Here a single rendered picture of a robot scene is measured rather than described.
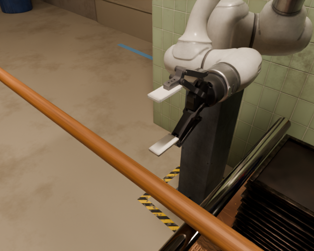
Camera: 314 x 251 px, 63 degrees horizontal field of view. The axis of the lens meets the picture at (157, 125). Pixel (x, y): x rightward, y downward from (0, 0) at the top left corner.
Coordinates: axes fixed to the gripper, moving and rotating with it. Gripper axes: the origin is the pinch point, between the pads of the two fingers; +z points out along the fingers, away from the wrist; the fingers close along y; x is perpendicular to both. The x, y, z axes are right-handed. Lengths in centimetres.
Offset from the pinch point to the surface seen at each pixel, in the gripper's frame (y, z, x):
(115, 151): -1.4, 11.4, -0.7
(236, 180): 1.8, 0.3, -18.2
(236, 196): 61, -43, -7
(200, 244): 59, -14, -8
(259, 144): 1.8, -10.7, -17.2
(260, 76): 39, -111, 18
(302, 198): 29, -30, -28
